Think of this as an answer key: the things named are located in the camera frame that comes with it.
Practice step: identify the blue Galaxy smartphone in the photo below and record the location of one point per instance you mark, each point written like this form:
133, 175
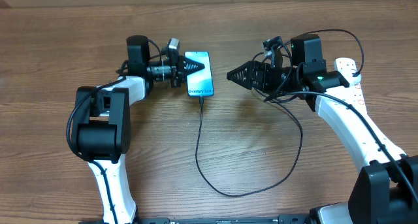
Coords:
200, 83

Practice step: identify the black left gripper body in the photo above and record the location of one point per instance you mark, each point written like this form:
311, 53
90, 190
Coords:
176, 78

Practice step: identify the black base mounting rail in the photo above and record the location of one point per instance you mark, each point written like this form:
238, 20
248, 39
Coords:
228, 220

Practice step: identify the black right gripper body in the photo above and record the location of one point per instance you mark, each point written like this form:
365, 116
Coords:
274, 80

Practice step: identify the white power strip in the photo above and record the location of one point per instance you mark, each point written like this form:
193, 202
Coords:
347, 67

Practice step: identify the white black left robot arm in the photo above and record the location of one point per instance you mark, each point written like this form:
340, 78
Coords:
99, 127

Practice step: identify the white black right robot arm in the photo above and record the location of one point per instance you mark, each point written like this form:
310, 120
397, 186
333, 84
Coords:
386, 187

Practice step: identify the white charger plug adapter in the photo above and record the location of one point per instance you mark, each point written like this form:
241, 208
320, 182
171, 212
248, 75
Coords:
353, 77

